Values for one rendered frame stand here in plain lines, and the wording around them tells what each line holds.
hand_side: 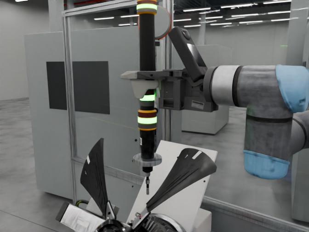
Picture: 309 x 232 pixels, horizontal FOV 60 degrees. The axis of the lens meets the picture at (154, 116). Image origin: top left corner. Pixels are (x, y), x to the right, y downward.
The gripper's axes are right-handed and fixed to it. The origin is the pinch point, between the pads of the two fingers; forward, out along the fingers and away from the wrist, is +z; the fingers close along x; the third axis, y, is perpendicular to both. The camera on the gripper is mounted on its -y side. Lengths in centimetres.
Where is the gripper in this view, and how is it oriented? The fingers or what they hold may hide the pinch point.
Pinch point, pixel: (137, 72)
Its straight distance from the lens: 63.6
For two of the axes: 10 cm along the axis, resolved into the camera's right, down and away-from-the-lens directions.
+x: 5.9, -1.5, 7.9
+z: -8.1, -1.1, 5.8
